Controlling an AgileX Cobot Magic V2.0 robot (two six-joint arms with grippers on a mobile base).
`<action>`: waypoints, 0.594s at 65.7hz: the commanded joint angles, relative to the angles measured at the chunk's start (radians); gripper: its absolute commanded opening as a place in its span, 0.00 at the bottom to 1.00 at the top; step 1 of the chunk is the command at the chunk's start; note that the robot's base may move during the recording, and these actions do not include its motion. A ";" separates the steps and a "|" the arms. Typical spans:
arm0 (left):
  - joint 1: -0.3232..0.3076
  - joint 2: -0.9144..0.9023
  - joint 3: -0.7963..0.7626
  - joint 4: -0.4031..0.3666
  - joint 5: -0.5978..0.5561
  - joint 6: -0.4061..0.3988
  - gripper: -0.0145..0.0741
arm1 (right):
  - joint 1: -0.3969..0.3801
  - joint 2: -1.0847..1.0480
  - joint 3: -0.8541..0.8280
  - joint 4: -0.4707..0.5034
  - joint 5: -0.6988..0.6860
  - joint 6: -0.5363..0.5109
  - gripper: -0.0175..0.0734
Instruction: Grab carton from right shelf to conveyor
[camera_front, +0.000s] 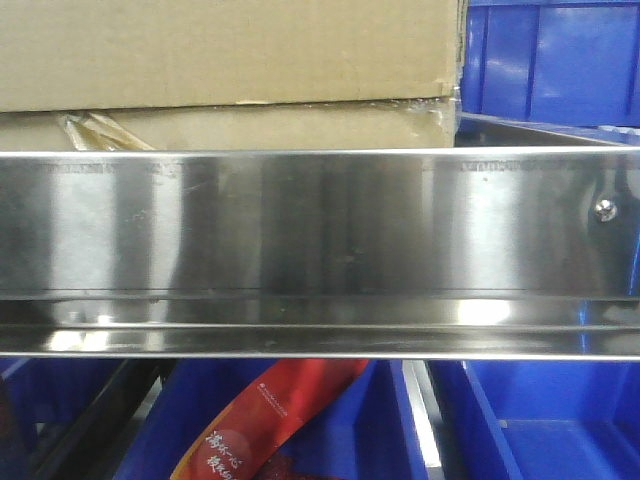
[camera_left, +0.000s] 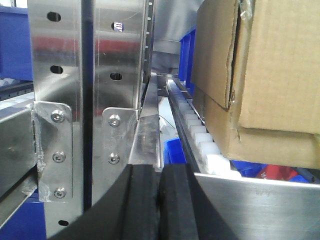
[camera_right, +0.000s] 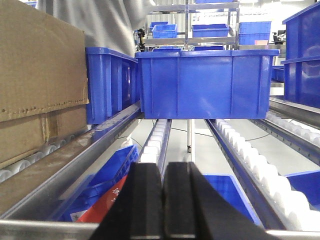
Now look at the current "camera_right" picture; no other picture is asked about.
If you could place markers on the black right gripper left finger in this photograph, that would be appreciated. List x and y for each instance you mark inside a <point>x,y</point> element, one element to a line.
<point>137,213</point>

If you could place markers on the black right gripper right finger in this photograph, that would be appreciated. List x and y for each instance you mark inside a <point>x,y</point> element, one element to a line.
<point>194,210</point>

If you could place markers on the brown cardboard carton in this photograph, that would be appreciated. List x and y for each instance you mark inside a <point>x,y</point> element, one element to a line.
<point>43,80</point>

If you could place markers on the red snack bag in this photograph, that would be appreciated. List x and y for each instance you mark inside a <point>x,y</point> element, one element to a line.
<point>98,210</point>

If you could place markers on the lower blue bin right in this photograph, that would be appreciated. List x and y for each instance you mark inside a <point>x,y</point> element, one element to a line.
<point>228,187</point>

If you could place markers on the lower blue bin with bag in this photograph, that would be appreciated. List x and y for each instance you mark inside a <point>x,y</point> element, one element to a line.
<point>105,178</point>

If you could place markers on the left white roller track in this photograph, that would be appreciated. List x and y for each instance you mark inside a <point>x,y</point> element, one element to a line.
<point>155,148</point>

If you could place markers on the white roller track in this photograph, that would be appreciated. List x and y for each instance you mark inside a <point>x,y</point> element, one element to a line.
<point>155,148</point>
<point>278,204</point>

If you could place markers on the right white roller track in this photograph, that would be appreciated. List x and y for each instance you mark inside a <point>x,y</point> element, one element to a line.
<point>278,204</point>

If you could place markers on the blue plastic bin centre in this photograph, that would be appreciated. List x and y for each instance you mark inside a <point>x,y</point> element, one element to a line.
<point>208,84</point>

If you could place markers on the blue plastic bin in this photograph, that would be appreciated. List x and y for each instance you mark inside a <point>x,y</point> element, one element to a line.
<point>112,83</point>
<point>208,84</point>

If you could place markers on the far right roller track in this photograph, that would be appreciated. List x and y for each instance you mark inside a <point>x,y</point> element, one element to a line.
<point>302,140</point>

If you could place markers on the blue plastic bin left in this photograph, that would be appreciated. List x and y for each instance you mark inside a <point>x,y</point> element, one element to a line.
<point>112,83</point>

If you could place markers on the blue plastic bins right stack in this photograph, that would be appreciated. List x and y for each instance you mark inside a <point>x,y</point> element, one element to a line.
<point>302,61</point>

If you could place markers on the background steel rack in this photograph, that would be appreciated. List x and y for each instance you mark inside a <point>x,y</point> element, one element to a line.
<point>188,24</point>

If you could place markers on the steel lane divider rail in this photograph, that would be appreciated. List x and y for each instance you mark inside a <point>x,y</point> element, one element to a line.
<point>34,193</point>

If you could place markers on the steel shelf front rail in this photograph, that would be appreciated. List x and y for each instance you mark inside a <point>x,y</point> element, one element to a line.
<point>45,230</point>

